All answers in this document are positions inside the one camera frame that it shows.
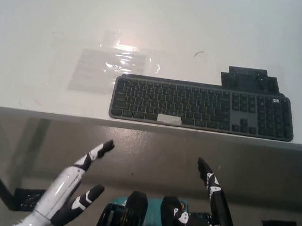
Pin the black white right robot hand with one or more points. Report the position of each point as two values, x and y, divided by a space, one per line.
219 205

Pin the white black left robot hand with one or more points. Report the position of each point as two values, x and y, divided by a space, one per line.
62 184

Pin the dark grey full-size keyboard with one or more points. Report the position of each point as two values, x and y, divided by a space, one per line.
195 107

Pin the black teal robot torso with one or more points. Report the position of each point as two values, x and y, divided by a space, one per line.
134 209

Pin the white tape strip on spacebar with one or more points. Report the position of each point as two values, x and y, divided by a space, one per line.
169 119

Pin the clear plastic sheet with paper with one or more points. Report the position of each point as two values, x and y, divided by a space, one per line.
95 71

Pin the black stepped mounting plate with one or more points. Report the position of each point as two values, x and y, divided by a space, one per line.
247 79

